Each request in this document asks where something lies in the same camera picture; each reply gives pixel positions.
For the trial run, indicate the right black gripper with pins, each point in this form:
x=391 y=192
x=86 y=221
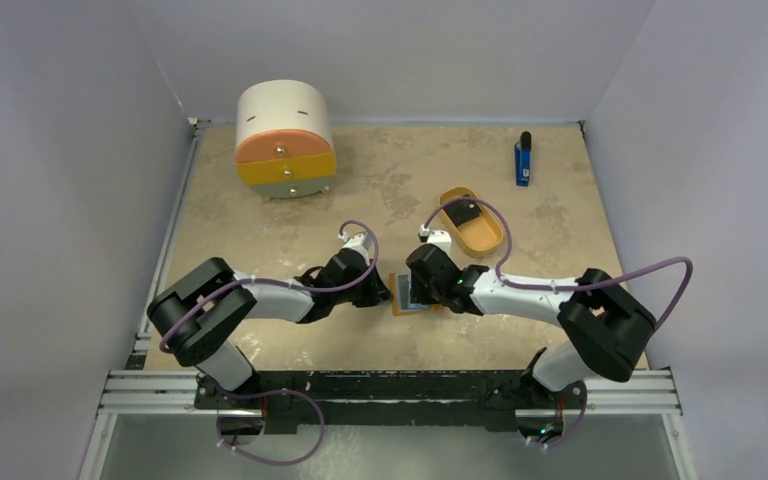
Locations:
x=421 y=286

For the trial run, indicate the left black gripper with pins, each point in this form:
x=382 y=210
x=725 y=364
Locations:
x=377 y=293

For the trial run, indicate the orange leather card holder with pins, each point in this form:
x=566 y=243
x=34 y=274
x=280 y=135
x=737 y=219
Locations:
x=402 y=304

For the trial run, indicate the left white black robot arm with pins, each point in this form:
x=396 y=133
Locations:
x=197 y=315

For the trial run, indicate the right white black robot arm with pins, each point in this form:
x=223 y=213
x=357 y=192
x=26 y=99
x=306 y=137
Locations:
x=607 y=328

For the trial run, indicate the tan oval tray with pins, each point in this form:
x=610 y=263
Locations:
x=480 y=237

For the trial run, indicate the round mini drawer cabinet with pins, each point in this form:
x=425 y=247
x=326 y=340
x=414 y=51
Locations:
x=284 y=146

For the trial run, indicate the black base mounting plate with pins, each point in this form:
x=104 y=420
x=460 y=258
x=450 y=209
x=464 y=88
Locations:
x=496 y=400

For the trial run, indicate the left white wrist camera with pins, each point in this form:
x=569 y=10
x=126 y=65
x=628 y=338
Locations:
x=360 y=242

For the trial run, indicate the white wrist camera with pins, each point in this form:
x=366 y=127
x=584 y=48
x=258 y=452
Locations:
x=438 y=237
x=360 y=242

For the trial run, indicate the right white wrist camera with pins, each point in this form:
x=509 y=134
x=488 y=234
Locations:
x=438 y=237

